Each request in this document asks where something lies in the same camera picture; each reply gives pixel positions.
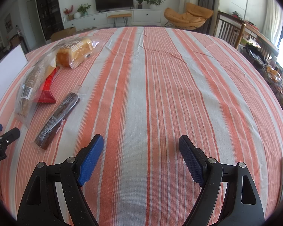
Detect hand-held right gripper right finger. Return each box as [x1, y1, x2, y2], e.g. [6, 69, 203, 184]
[179, 135, 266, 226]

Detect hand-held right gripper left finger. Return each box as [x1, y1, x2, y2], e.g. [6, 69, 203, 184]
[16, 134, 104, 226]

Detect long dark snack bar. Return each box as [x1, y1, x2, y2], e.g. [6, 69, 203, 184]
[34, 86, 85, 154]

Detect red snack packet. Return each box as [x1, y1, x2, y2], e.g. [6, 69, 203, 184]
[33, 66, 61, 104]

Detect clear bag of biscuits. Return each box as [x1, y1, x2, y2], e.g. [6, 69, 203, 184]
[14, 58, 58, 129]

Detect bread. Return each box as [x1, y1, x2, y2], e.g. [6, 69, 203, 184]
[56, 36, 102, 69]

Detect white board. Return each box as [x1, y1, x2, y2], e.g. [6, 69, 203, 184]
[0, 44, 28, 120]

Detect orange striped tablecloth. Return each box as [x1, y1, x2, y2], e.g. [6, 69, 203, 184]
[0, 26, 283, 226]

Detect white door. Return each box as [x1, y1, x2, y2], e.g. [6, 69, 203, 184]
[26, 0, 38, 45]

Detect cardboard box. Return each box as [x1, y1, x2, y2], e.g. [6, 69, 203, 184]
[51, 27, 77, 42]

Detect cluttered dining table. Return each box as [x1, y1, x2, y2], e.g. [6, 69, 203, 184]
[231, 11, 283, 106]

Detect dark bookcase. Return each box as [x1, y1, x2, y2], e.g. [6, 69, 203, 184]
[35, 0, 64, 41]

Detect wooden dining chair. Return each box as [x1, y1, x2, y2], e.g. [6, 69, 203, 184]
[213, 11, 247, 49]

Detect red flower plant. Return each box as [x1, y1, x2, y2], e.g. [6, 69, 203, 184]
[64, 5, 75, 20]

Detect orange lounge chair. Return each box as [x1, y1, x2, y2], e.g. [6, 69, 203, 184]
[164, 2, 214, 31]

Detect green potted plant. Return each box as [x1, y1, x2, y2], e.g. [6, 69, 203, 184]
[77, 3, 91, 17]

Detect wooden bench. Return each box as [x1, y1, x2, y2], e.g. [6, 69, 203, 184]
[107, 13, 132, 27]

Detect white television cabinet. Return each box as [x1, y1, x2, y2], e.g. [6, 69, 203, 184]
[64, 9, 162, 30]

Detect large plant in white pot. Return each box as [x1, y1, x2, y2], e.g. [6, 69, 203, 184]
[143, 0, 165, 10]

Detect framed wall picture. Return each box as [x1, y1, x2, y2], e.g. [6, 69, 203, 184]
[4, 13, 12, 32]

